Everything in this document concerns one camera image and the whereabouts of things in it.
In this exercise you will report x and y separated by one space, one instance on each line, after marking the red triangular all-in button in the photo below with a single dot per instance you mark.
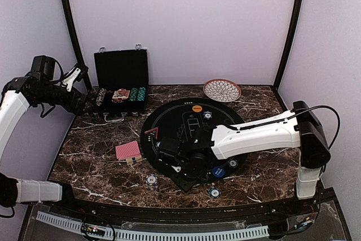
152 132

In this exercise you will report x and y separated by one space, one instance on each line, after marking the black frame post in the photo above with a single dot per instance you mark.
72 31
288 45

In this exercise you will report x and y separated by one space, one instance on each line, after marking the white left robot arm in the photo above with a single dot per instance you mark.
14 104

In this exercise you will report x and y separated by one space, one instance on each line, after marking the orange big blind button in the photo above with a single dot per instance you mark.
197 108

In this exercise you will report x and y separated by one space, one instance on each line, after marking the round black poker mat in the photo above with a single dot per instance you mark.
178 121

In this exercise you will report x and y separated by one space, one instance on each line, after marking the left black frame post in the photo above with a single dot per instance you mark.
72 31

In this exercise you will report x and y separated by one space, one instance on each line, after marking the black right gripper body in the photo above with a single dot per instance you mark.
196 172

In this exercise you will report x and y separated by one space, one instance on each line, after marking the blue small blind button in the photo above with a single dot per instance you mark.
218 172

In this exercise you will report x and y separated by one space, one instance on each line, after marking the right black frame post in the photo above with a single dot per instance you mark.
288 45

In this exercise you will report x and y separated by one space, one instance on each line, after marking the white slotted cable duct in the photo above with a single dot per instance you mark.
154 232

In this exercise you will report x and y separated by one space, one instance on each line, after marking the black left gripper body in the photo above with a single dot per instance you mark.
48 97

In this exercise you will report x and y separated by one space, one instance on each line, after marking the red playing card deck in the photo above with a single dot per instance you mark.
129 152

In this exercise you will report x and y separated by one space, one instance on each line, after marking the green chip row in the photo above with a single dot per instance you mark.
133 94

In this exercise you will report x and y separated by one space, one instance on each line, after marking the teal chip row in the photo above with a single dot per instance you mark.
141 94

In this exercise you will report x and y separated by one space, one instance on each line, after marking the black poker chip case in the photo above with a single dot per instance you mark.
121 69

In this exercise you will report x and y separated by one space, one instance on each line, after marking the blue white chip stack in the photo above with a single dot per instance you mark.
152 182

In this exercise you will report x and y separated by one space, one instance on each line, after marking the patterned ceramic plate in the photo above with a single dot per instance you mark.
222 90

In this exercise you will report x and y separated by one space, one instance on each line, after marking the boxed card deck in case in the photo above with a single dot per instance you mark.
120 95

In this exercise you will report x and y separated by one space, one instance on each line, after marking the single blue chip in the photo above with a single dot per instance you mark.
207 115

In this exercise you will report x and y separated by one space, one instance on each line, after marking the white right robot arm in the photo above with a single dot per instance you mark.
295 128

